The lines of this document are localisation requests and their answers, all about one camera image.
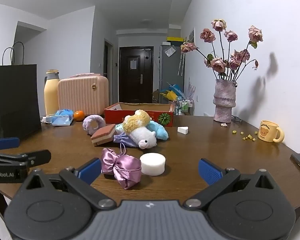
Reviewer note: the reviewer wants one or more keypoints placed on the pink textured vase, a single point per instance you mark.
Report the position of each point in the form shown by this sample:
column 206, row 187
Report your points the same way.
column 223, row 100

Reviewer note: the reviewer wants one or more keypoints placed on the dark wooden entrance door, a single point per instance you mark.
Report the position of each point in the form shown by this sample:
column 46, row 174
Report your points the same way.
column 136, row 80

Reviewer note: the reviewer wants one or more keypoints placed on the fallen pink petal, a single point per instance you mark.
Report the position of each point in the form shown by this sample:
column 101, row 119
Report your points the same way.
column 224, row 124

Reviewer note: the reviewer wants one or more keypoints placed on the side doorway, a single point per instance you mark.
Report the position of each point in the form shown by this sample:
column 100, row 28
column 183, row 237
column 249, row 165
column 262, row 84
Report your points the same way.
column 108, row 65

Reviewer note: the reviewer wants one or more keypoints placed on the white and yellow alpaca plush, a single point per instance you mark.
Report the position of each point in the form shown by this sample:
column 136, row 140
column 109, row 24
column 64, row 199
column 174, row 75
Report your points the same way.
column 142, row 135

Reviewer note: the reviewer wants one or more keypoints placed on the metal trolley with bottles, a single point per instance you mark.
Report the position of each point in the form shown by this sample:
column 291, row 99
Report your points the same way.
column 185, row 106

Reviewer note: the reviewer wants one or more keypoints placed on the purple feather decoration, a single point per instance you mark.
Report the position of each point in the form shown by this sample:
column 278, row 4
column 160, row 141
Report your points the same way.
column 191, row 87

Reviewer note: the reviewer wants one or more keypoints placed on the scattered yellow crumbs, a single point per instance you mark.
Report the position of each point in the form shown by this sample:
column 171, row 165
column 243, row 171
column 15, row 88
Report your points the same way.
column 248, row 137

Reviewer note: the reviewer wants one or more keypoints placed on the yellow bear mug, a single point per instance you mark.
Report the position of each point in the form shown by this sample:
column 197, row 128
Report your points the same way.
column 267, row 131

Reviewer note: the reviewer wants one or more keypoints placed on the orange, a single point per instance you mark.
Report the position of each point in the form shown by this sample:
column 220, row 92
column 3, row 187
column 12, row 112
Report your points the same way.
column 79, row 115

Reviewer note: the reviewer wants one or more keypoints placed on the dried pink rose bouquet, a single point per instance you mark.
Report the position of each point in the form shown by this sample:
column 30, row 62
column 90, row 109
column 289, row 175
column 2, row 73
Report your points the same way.
column 217, row 64

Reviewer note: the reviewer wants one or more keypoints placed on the yellow thermos bottle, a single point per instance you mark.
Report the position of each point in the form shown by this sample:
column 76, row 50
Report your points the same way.
column 51, row 95

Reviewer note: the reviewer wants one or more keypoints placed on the wall electrical panel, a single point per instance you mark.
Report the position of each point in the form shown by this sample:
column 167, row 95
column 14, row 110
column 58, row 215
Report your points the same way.
column 191, row 35

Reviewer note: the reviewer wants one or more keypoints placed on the plastic sleeve on refrigerator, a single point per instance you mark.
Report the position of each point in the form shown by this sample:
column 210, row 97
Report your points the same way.
column 170, row 51

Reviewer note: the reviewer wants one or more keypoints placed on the hanging white umbrellas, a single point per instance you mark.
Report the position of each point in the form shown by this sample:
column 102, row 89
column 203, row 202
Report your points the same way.
column 181, row 63

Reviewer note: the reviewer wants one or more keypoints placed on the white round sponge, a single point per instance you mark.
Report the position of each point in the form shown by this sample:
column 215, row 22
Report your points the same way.
column 152, row 165

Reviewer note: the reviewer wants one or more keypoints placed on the blue plush toy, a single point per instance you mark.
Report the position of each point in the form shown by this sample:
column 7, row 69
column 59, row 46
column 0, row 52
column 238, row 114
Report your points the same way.
column 161, row 131

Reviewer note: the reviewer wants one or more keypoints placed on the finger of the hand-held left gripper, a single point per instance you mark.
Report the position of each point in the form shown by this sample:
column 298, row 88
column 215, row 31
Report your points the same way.
column 27, row 157
column 7, row 143

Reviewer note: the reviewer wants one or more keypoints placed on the pink ribbed suitcase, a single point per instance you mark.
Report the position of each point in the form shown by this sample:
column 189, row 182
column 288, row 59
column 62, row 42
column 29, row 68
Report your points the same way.
column 82, row 95

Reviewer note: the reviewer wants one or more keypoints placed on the black paper bag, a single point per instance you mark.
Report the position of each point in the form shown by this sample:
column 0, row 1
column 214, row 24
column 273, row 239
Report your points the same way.
column 15, row 100

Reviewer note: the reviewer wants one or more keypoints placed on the round ceiling lamp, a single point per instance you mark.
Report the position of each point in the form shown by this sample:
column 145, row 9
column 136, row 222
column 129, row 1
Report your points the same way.
column 147, row 21

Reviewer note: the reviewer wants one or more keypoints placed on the pile of blue yellow bags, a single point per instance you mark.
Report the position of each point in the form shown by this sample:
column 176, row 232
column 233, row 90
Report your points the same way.
column 171, row 92

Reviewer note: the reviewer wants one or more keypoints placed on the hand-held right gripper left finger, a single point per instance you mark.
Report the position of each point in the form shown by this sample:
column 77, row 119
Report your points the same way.
column 88, row 171

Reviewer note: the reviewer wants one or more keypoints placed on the open brown carton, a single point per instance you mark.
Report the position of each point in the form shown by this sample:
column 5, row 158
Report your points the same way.
column 156, row 94

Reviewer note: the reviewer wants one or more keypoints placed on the grey refrigerator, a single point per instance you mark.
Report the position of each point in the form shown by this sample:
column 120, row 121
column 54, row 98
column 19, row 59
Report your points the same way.
column 167, row 71

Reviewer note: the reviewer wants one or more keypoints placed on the red cardboard box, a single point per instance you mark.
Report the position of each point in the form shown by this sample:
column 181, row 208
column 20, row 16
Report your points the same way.
column 110, row 117

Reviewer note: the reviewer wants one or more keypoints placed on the brown and pink sponge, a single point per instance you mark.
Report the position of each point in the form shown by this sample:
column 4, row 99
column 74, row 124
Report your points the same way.
column 102, row 135

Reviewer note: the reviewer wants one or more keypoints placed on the blue tissue packet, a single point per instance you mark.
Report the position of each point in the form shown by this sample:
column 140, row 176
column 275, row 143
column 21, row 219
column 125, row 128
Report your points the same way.
column 62, row 117

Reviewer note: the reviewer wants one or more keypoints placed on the iridescent plastic bag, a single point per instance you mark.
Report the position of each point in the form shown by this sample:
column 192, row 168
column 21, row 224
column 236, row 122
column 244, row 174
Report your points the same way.
column 119, row 129

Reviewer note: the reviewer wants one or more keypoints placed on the pink satin pouch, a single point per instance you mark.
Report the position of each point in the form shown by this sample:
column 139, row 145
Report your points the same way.
column 127, row 170

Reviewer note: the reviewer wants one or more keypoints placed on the yellow and black box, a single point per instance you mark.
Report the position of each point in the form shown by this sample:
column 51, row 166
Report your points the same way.
column 175, row 39

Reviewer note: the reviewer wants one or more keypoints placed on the black eyeglasses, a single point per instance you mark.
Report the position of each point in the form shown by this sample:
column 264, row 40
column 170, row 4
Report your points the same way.
column 236, row 119

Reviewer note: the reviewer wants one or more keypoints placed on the white wedge sponge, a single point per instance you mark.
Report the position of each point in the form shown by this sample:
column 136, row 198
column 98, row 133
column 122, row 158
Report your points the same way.
column 182, row 130

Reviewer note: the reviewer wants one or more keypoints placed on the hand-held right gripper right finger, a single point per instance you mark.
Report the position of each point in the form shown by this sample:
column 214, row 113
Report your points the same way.
column 210, row 172

